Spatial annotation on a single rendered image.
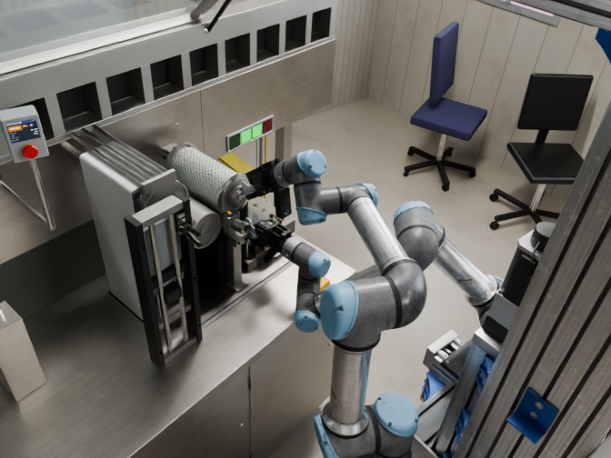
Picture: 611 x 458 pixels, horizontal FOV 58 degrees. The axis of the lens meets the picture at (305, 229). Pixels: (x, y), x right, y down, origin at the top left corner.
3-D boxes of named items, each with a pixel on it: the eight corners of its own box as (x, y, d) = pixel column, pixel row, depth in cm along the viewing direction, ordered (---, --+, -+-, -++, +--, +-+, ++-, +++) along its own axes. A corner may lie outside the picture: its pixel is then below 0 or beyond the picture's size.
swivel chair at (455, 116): (486, 174, 424) (528, 45, 360) (441, 200, 394) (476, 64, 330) (427, 143, 458) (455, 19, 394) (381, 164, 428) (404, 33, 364)
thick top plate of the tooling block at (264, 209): (264, 252, 194) (265, 238, 190) (190, 204, 213) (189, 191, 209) (295, 232, 203) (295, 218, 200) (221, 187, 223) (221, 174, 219)
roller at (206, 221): (193, 253, 169) (190, 224, 162) (143, 217, 181) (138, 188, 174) (222, 236, 176) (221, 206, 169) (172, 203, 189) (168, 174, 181)
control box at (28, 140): (15, 167, 113) (2, 124, 107) (10, 153, 117) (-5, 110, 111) (51, 159, 116) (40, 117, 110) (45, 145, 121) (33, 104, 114)
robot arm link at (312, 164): (308, 178, 140) (303, 146, 141) (283, 188, 148) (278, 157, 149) (331, 178, 145) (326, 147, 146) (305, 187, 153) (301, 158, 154)
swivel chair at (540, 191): (590, 231, 376) (656, 101, 315) (533, 261, 348) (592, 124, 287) (519, 185, 415) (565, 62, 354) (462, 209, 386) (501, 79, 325)
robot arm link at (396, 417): (419, 452, 144) (430, 423, 135) (372, 463, 141) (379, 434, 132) (401, 412, 153) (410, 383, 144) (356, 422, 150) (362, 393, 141)
